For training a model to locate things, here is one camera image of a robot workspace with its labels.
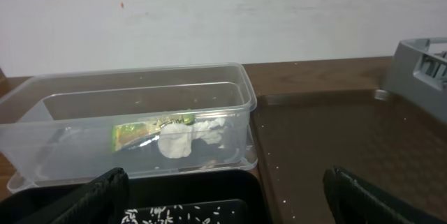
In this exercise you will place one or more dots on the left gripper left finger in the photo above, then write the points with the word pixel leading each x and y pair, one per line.
pixel 102 200

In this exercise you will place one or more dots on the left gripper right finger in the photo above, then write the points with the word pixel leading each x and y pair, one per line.
pixel 352 200

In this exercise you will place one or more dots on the green snack wrapper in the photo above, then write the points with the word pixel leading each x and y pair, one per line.
pixel 141 133

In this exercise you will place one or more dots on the white napkin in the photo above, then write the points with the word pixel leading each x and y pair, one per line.
pixel 175 140

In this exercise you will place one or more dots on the spilled rice food waste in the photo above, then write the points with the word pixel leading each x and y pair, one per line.
pixel 186 213

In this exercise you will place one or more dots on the black waste tray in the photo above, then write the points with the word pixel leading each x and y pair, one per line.
pixel 234 189

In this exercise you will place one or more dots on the grey dishwasher rack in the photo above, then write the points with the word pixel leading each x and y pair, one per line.
pixel 419 75

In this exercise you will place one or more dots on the brown serving tray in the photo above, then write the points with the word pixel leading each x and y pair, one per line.
pixel 381 137

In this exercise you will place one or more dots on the clear plastic bin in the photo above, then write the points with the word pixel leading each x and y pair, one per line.
pixel 55 129

